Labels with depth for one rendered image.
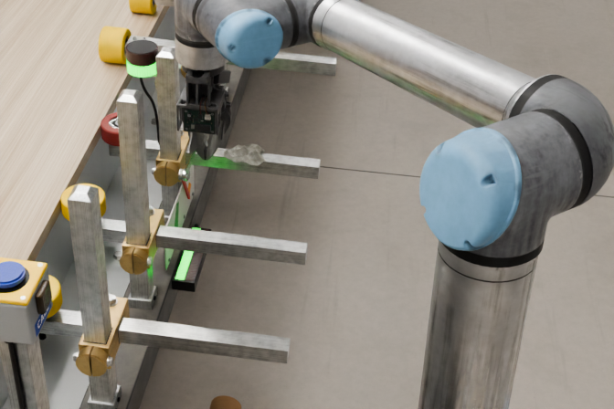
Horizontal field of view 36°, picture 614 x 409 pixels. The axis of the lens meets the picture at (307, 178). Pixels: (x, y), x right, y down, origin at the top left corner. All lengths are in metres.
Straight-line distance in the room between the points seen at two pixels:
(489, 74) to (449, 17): 3.34
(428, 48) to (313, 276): 1.76
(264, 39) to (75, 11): 1.06
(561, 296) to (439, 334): 1.94
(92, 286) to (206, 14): 0.44
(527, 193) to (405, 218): 2.24
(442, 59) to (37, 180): 0.89
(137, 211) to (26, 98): 0.50
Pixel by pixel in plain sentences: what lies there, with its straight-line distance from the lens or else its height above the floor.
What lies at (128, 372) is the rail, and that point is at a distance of 1.72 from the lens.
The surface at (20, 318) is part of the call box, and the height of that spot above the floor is 1.20.
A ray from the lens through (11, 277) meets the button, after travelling 1.13.
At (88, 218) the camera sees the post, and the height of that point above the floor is 1.12.
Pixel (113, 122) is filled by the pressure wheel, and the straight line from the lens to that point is 1.96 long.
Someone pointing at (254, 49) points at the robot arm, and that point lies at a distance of 1.41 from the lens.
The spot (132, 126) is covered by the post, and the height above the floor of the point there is 1.11.
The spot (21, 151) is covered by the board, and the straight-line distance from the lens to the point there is 1.91.
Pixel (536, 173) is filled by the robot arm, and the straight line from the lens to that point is 0.98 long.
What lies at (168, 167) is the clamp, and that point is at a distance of 1.89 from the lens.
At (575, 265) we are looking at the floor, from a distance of 3.16.
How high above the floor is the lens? 1.98
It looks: 36 degrees down
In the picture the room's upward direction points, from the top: 4 degrees clockwise
